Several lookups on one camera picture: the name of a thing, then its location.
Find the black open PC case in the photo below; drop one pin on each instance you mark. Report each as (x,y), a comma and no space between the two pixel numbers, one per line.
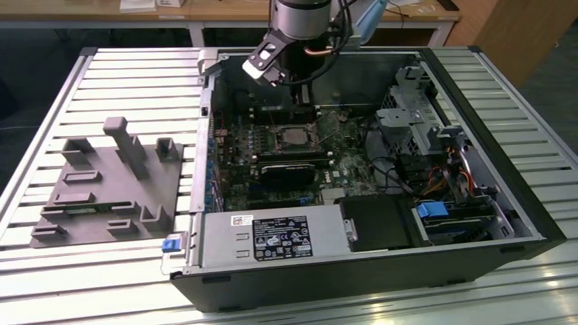
(315,291)

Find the metal CPU socket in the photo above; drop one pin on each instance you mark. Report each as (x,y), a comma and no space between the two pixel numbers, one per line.
(271,137)

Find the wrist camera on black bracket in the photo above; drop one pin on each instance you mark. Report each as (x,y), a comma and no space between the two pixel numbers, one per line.
(264,64)

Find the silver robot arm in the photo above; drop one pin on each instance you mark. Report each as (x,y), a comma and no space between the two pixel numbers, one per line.
(300,17)

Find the black RAM slot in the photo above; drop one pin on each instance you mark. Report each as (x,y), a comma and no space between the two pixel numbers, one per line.
(275,115)
(275,120)
(294,160)
(275,106)
(294,155)
(275,111)

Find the grey parts rack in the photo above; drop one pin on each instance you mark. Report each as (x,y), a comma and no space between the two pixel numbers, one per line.
(104,193)

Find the wooden cabinet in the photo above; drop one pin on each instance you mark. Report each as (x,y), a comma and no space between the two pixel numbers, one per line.
(533,34)

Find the black graphics card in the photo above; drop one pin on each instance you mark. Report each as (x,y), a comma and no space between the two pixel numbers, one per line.
(288,176)

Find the green motherboard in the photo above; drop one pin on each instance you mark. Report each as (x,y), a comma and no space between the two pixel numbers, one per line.
(356,169)

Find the silver square CPU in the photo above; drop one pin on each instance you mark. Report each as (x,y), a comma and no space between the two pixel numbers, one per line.
(292,135)

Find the blue case latch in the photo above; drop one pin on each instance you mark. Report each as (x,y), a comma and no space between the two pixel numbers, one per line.
(171,244)

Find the black plastic bay shroud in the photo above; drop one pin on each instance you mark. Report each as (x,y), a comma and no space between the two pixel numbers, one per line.
(379,220)

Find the white box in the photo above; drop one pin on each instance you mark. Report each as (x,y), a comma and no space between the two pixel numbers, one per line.
(171,2)
(135,5)

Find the silver chipset heatsink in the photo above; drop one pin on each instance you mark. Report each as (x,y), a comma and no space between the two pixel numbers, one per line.
(331,196)

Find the blue disk carrier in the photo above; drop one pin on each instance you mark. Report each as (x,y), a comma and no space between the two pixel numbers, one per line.
(431,210)

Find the metal disk bay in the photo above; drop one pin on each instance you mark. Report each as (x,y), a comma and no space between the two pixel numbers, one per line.
(503,230)

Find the metal drive cage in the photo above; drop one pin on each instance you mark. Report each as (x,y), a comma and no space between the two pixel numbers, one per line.
(406,116)

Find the grey power supply unit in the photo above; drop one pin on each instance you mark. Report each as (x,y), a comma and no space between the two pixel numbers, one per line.
(220,237)

